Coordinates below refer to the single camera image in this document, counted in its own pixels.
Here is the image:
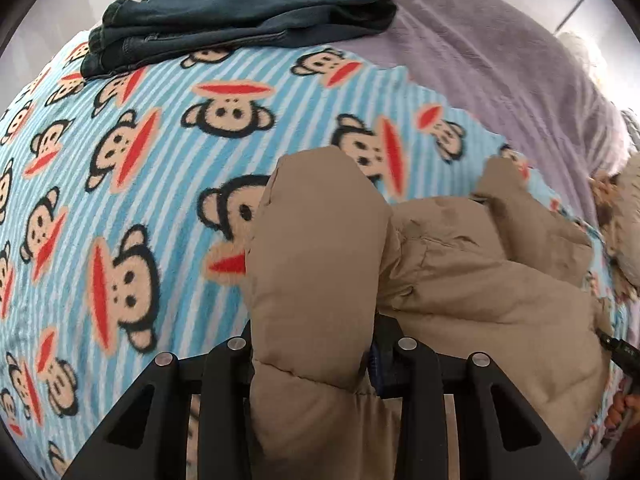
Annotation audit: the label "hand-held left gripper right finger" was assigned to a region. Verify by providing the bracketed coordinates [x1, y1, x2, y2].
[369, 316, 582, 480]

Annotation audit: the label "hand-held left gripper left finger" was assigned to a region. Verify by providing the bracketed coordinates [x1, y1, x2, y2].
[65, 320, 257, 480]

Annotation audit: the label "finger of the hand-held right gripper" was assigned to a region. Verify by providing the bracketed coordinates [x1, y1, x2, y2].
[594, 327, 640, 372]

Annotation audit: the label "tan puffer jacket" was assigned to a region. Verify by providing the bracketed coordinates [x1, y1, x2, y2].
[244, 147, 613, 480]

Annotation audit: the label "person's right hand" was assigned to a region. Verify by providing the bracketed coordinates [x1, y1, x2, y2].
[604, 389, 640, 436]

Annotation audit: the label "round beige pleated pillow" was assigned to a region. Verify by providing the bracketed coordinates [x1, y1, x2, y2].
[602, 151, 640, 291]

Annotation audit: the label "monkey print striped blanket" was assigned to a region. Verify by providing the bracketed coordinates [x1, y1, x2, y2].
[0, 27, 633, 480]

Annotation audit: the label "purple fleece blanket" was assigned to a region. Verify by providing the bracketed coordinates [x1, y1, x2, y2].
[167, 0, 632, 226]

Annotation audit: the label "dark blue jeans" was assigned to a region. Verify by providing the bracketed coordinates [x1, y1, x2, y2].
[81, 0, 399, 81]

